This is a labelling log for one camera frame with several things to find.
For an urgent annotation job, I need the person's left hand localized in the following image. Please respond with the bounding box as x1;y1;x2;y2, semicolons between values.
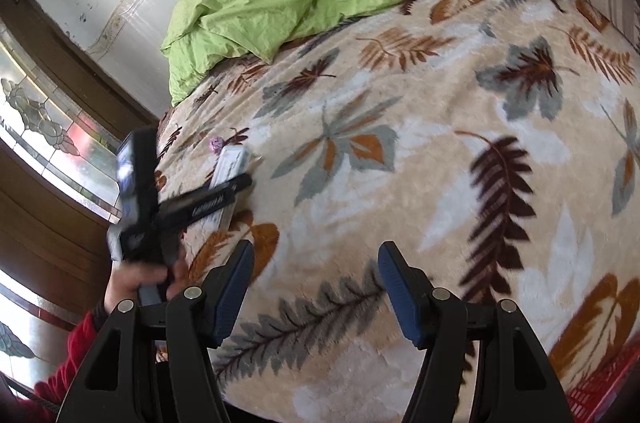
103;247;189;315

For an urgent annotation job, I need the leaf pattern beige blanket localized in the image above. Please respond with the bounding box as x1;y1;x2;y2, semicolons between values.
156;0;639;422

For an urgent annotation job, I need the long white pill box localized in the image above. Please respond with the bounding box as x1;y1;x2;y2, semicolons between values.
207;144;252;231

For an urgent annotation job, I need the red mesh trash basket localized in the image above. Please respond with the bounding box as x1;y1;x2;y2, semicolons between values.
567;339;639;423

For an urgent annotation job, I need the red sleeve forearm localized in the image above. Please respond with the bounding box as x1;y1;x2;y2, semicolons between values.
35;303;107;406

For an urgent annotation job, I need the crumpled purple paper ball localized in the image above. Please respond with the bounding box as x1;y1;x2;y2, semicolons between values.
209;136;224;154

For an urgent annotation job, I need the stained glass wooden door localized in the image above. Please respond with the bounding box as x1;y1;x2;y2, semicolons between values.
1;0;154;386

